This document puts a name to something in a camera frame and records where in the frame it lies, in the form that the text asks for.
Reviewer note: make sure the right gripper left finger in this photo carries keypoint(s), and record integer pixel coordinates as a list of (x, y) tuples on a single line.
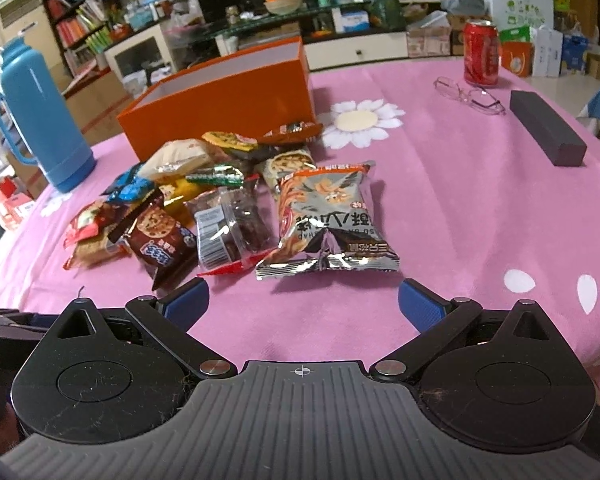
[(167, 320)]

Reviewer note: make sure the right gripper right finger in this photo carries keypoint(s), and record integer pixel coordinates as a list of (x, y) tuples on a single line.
[(441, 323)]

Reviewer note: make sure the brown chocolate cookie pack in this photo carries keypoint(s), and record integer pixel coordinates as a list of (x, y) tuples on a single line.
[(166, 248)]

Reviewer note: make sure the clear dark snack pack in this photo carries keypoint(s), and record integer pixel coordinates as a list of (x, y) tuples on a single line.
[(232, 237)]

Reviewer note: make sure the blue snack pack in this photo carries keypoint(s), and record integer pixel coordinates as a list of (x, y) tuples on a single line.
[(129, 187)]

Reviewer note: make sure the silver chips bag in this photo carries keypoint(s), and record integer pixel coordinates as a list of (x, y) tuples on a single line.
[(326, 223)]

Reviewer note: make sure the green striped snack pack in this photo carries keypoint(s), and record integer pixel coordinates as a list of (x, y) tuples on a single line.
[(217, 175)]

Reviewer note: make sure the cream bread pack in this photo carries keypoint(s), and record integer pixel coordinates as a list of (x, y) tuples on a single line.
[(177, 158)]

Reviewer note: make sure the orange yellow snack bag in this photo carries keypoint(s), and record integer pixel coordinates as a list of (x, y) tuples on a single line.
[(230, 141)]

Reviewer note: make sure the red brown snack pack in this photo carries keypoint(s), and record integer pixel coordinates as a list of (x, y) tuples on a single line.
[(294, 133)]

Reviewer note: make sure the yellow soft bread pack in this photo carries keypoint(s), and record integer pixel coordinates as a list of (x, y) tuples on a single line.
[(177, 193)]

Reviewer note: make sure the pink tablecloth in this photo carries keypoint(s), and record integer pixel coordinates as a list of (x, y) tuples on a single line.
[(469, 202)]

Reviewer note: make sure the black rectangular case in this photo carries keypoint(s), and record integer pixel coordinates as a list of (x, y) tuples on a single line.
[(560, 143)]

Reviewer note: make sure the white daisy coaster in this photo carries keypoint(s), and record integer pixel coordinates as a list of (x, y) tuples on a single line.
[(359, 123)]

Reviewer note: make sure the clear eyeglasses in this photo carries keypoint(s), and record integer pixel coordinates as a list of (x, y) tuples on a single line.
[(475, 97)]

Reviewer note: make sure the blue thermos jug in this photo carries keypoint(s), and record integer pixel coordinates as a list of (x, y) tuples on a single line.
[(42, 119)]

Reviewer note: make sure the orange storage box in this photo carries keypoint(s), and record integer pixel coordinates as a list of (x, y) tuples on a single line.
[(251, 92)]

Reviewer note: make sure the white cabinet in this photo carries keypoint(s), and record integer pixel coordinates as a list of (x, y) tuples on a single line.
[(147, 47)]

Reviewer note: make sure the red soda can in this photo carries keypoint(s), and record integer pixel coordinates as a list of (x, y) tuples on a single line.
[(481, 60)]

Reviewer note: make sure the fruit bowl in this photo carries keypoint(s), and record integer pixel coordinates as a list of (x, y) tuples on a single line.
[(282, 7)]

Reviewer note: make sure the bookshelf with books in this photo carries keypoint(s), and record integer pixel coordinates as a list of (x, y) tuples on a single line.
[(81, 31)]

